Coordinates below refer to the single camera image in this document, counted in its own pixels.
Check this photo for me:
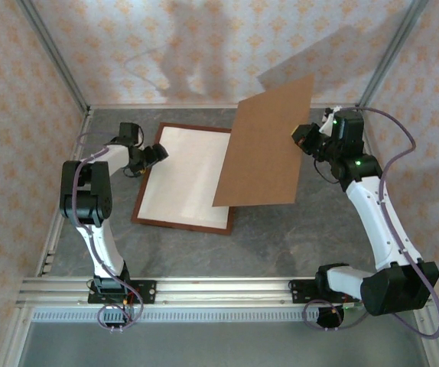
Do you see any brown backing board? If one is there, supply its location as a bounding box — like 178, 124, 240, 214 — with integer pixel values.
211, 74, 316, 208

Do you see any grey metal panel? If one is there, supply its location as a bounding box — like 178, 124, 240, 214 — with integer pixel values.
16, 320, 433, 367

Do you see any grey slotted cable duct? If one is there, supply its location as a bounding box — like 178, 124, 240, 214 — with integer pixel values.
31, 307, 421, 323

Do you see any aluminium frame post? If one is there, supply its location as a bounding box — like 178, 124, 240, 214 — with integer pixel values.
356, 0, 431, 114
0, 305, 33, 367
414, 305, 439, 367
15, 0, 93, 115

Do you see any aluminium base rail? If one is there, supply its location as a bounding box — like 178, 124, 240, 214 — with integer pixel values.
15, 275, 436, 307

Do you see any aluminium side rail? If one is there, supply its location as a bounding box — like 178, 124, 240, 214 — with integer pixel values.
354, 109, 411, 277
34, 109, 95, 277

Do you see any aluminium cross bar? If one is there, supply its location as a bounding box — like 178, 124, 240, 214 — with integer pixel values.
87, 102, 360, 112

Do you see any brown wooden picture frame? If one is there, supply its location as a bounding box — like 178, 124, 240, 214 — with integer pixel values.
130, 122, 235, 235

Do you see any blue racing helmet photo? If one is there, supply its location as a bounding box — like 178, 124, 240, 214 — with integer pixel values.
137, 125, 233, 230

